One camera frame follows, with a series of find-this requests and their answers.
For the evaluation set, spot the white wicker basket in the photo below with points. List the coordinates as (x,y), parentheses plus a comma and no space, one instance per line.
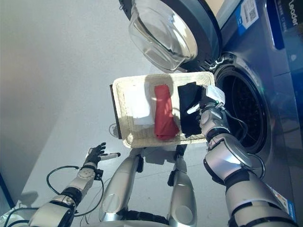
(132,139)

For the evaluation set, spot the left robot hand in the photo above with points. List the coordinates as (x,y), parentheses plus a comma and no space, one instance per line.
(94,156)

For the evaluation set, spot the right silver robot leg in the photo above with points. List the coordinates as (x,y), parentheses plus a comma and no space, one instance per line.
(183,196)

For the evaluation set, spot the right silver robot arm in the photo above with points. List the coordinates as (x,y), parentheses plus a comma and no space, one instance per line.
(227,160)

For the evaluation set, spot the black cloth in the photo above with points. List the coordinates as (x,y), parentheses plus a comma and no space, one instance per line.
(188,97)

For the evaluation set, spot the red cloth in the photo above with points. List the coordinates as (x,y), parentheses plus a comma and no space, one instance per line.
(164,113)

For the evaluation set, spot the silver robot torso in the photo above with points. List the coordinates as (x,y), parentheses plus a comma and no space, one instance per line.
(132,224)

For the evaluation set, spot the grey front-load washing machine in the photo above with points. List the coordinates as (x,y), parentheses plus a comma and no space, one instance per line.
(272,94)

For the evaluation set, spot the white cloth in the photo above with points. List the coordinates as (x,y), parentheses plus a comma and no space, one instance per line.
(139,106)

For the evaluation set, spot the blue white energy label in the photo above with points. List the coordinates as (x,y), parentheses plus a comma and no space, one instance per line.
(247,14)

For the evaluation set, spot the round glass washer door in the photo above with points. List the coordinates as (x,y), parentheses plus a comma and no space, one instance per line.
(165,30)

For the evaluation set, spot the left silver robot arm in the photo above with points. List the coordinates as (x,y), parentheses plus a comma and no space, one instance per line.
(78,182)

